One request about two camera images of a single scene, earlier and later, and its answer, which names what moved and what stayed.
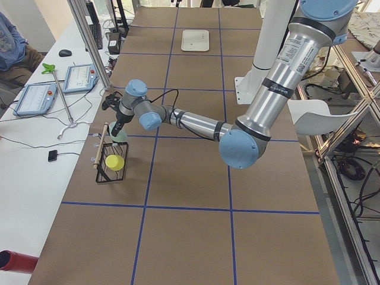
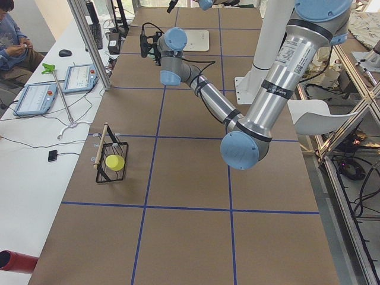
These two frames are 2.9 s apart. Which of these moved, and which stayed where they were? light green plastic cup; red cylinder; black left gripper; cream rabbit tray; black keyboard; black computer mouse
Moved: black left gripper; light green plastic cup
Stayed: black keyboard; black computer mouse; cream rabbit tray; red cylinder
